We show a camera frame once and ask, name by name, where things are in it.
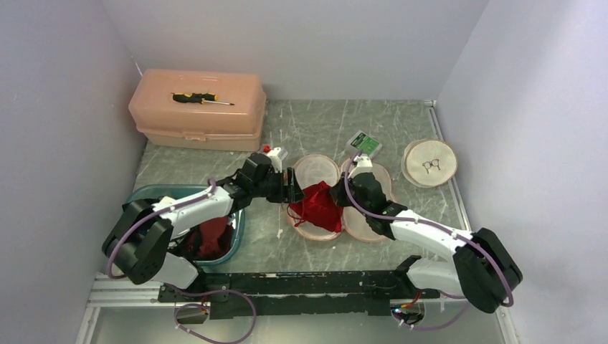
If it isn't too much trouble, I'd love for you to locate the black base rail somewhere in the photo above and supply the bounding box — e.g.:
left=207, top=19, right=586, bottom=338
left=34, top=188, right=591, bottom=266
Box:
left=158, top=270, right=437, bottom=320

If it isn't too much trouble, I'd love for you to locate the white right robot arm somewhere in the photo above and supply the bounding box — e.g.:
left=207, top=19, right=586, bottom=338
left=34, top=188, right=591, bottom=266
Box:
left=330, top=173, right=523, bottom=313

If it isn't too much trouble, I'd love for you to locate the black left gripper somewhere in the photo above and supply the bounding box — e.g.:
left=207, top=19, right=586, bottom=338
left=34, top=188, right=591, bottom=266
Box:
left=252, top=167, right=306, bottom=204

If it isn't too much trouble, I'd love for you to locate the red satin bra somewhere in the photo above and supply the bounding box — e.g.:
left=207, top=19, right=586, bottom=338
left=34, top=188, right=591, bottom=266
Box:
left=287, top=181, right=343, bottom=233

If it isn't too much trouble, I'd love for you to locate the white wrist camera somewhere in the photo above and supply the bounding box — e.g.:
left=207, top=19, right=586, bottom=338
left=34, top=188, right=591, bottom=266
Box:
left=262, top=145, right=289, bottom=164
left=348, top=154, right=373, bottom=178

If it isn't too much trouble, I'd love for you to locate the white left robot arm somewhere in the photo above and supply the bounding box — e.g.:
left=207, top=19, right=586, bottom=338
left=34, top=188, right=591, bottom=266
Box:
left=102, top=147, right=303, bottom=301

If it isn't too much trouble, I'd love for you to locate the round white mesh pouch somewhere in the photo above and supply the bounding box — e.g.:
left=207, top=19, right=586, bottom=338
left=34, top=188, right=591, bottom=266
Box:
left=401, top=138, right=458, bottom=188

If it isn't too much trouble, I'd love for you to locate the black yellow screwdriver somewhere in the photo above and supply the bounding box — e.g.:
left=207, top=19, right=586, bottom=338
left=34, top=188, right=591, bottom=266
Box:
left=172, top=93, right=234, bottom=106

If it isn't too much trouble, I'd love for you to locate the red cloth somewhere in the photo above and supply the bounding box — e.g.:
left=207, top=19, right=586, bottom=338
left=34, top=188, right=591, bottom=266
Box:
left=182, top=216, right=234, bottom=261

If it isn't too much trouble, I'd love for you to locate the pink plastic storage box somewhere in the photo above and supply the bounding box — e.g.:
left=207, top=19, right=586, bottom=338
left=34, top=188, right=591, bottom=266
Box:
left=128, top=69, right=266, bottom=152

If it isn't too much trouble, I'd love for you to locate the teal plastic basin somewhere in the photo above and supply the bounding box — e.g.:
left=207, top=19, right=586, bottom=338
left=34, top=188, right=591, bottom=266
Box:
left=126, top=184, right=245, bottom=266

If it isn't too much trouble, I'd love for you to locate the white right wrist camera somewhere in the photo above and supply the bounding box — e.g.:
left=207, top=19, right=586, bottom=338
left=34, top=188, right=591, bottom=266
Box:
left=348, top=154, right=373, bottom=178

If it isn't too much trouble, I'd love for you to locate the floral mesh laundry bag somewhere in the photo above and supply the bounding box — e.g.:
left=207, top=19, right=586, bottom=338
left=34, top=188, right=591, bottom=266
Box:
left=285, top=153, right=397, bottom=244

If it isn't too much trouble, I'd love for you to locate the white green small box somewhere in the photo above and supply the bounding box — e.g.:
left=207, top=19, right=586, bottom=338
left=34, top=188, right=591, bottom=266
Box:
left=346, top=130, right=383, bottom=159

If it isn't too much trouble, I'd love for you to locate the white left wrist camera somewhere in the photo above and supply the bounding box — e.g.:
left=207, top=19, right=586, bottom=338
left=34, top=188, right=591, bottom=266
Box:
left=262, top=145, right=289, bottom=164

